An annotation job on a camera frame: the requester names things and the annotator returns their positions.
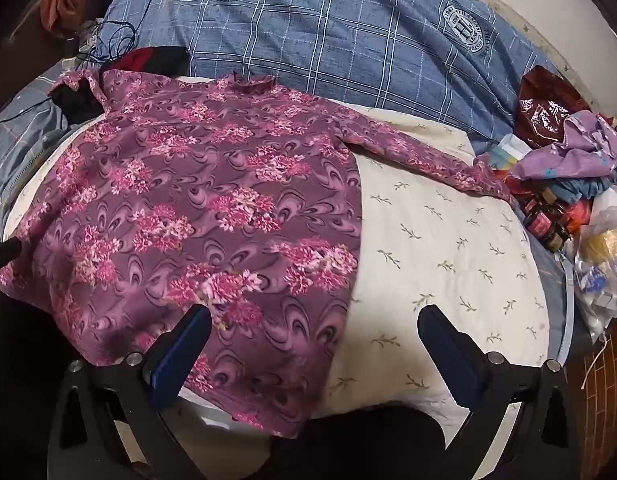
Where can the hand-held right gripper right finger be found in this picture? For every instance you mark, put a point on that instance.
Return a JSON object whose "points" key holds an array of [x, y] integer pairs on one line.
{"points": [[448, 355]]}

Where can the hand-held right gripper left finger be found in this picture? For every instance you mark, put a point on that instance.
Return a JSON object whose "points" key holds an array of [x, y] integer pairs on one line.
{"points": [[181, 355]]}

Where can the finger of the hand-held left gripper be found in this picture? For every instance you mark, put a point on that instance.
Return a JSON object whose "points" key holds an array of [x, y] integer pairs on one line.
{"points": [[6, 254]]}

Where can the purple floral shirt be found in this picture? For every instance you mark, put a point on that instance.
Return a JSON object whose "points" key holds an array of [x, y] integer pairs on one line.
{"points": [[188, 185]]}

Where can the cream leaf-print blanket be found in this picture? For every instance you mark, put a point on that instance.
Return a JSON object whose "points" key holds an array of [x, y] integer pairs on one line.
{"points": [[438, 260]]}

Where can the grey-blue star-print bedsheet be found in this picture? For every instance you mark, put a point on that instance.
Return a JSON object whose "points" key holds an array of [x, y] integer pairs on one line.
{"points": [[18, 140]]}

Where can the dark glass jars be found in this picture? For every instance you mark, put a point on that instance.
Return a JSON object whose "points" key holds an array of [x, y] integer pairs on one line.
{"points": [[543, 220]]}

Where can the white plastic bag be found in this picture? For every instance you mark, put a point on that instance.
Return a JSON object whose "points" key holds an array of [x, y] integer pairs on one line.
{"points": [[603, 240]]}

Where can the pale blue box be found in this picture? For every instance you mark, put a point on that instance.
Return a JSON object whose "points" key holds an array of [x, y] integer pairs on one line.
{"points": [[508, 152]]}

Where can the black and red garment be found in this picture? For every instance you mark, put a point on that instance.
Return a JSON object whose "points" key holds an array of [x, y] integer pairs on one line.
{"points": [[158, 60]]}

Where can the orange cloth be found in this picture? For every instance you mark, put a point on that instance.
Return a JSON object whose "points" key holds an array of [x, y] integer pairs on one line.
{"points": [[63, 0]]}

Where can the red plastic bag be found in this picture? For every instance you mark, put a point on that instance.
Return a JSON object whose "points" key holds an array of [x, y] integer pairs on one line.
{"points": [[538, 105]]}

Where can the blue striped shirt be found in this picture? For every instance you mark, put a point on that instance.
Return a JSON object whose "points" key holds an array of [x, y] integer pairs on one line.
{"points": [[338, 35]]}

